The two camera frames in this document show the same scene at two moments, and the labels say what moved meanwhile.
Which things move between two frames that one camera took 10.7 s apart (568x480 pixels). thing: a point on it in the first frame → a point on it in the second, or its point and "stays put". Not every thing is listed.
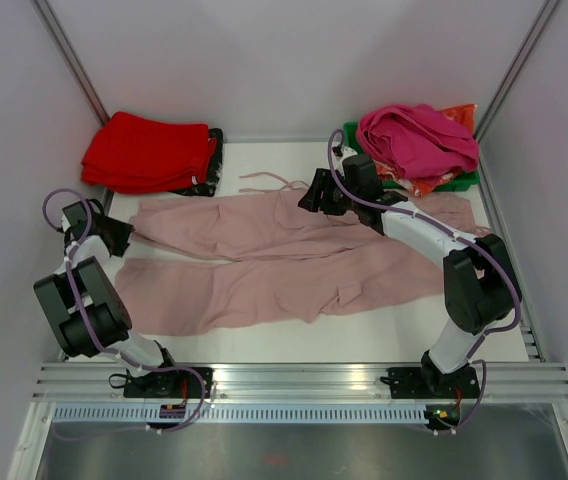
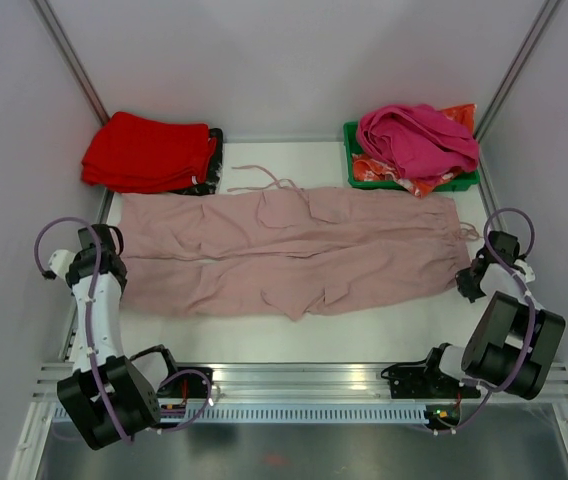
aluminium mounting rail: [509, 382] stays put
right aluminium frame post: [545, 12] stays put
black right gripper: [323, 180] → [464, 286]
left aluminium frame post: [62, 44] stays put
